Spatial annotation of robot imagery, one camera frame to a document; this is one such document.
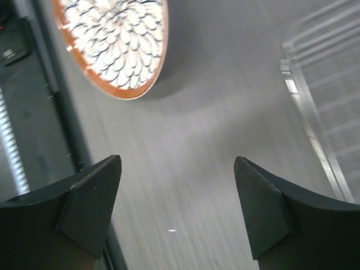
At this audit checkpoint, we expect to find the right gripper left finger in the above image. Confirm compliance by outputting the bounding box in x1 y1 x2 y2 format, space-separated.
1 155 122 269

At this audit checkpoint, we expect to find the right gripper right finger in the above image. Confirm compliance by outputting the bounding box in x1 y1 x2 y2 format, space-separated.
234 156 359 269

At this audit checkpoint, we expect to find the brown floral pattern plate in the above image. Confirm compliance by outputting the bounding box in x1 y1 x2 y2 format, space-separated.
51 1 169 100

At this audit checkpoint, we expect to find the slotted cable duct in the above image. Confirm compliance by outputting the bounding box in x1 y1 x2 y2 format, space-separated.
1 90 30 195

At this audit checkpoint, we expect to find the metal wire dish rack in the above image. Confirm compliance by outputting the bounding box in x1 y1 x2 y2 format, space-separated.
280 1 359 204

